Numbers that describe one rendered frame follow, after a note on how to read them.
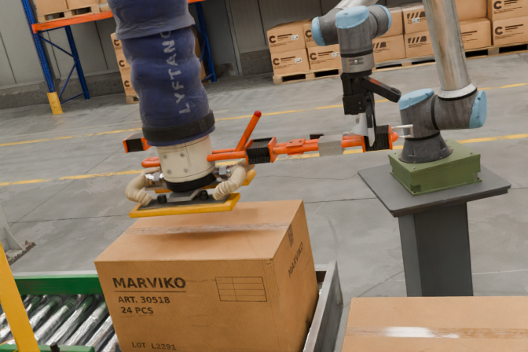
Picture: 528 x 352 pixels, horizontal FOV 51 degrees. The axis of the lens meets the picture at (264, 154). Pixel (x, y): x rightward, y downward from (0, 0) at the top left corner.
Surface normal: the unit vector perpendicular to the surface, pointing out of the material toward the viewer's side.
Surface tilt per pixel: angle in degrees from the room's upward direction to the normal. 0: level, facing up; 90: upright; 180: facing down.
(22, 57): 90
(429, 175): 90
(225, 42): 90
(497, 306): 0
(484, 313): 0
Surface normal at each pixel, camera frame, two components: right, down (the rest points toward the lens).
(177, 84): 0.44, 0.44
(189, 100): 0.53, -0.12
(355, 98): -0.26, 0.33
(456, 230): 0.11, 0.29
